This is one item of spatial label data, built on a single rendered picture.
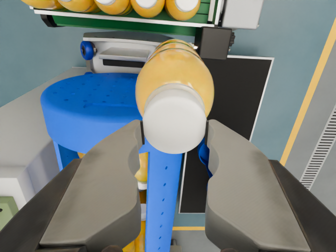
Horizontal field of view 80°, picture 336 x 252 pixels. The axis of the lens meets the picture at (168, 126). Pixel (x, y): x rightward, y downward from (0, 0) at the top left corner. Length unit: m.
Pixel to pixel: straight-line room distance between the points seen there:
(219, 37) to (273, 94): 1.35
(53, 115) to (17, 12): 1.42
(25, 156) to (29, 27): 1.20
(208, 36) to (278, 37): 1.23
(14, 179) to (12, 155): 0.12
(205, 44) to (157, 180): 0.32
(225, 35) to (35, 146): 0.58
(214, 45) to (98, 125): 0.33
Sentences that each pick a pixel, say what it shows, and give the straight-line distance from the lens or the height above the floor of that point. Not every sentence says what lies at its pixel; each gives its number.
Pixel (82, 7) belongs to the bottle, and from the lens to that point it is 0.48.
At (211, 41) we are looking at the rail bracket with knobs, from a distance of 0.51.
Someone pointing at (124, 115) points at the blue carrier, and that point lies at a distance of 0.31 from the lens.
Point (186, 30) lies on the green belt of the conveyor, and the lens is 0.61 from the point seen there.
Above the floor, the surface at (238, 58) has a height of 0.15.
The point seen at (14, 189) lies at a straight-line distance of 0.59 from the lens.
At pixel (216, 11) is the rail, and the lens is 0.53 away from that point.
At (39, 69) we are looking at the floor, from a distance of 1.76.
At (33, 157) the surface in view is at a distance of 0.63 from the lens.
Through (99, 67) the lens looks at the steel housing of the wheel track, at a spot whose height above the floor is 0.93.
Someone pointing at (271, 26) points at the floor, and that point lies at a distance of 1.68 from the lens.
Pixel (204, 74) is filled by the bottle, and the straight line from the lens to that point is 0.16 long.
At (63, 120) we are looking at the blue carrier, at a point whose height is 1.22.
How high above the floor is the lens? 1.50
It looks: 62 degrees down
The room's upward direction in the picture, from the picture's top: 175 degrees clockwise
